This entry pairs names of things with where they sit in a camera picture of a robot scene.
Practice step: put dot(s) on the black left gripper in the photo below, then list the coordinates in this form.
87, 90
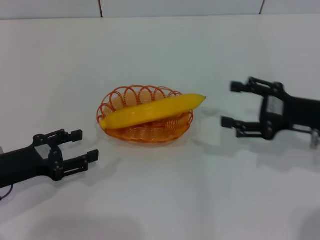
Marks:
22, 163

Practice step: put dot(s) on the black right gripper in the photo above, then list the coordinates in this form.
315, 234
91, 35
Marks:
300, 115

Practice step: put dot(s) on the orange woven plastic basket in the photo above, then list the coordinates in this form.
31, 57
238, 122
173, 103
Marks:
150, 136

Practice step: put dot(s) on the yellow banana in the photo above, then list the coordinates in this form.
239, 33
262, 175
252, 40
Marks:
150, 110

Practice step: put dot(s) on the right wrist metal connector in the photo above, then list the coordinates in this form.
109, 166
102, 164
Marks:
314, 140

